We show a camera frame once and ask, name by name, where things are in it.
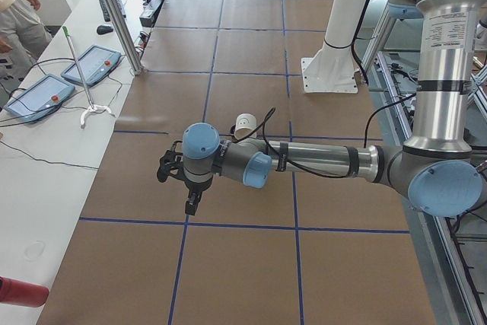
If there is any person in light clothes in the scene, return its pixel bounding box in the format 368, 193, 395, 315
1, 0, 52, 78

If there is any aluminium side frame rail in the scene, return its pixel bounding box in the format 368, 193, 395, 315
364, 5, 487, 325

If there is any red bottle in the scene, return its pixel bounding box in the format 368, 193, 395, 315
1, 277, 49, 307

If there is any white smiley mug black handle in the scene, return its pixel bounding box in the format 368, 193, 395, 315
233, 113, 257, 140

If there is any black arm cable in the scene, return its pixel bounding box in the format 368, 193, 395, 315
250, 107, 415, 180

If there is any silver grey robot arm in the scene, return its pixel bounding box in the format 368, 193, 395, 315
157, 0, 486, 217

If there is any white reacher grabber tool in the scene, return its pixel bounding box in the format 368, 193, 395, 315
62, 26, 114, 129

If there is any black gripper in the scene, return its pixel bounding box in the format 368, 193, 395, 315
157, 140, 202, 215

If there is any blue teach pendant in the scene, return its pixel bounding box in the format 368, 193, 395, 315
5, 74, 75, 123
78, 45, 122, 88

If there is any brown paper table cover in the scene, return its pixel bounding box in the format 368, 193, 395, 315
39, 0, 435, 324

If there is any black computer mouse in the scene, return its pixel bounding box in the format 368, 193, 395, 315
96, 24, 114, 35

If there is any aluminium frame post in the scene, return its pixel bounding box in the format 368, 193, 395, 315
107, 0, 143, 75

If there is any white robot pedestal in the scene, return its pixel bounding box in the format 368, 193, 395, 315
301, 0, 367, 94

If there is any near blue teach pendant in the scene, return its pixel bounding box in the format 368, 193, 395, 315
5, 74, 75, 123

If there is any black keyboard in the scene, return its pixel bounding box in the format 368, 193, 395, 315
99, 0, 126, 25

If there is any far blue teach pendant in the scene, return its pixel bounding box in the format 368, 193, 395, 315
78, 45, 122, 88

